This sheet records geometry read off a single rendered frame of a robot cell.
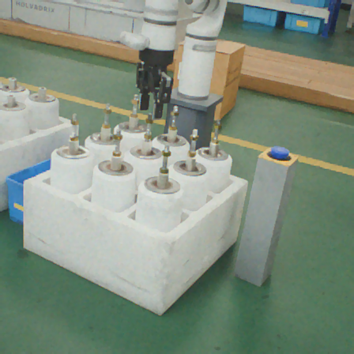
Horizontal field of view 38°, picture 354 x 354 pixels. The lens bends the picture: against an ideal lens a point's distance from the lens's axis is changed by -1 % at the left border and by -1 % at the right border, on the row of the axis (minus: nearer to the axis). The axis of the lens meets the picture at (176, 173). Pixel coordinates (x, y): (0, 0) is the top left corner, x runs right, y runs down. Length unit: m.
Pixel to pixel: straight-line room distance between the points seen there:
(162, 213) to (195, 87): 0.55
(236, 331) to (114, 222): 0.34
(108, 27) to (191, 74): 1.88
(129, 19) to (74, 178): 2.17
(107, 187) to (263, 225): 0.36
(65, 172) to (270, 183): 0.45
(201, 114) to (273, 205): 0.45
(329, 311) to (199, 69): 0.72
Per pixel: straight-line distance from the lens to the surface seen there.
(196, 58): 1.48
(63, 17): 3.50
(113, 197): 1.11
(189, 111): 1.50
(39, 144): 1.48
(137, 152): 1.22
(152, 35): 1.11
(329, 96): 2.87
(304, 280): 1.33
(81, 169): 1.17
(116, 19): 3.30
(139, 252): 1.07
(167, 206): 1.05
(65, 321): 1.10
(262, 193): 1.16
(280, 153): 1.13
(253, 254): 1.23
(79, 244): 1.17
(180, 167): 1.17
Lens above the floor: 0.72
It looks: 24 degrees down
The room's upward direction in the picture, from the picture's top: 8 degrees clockwise
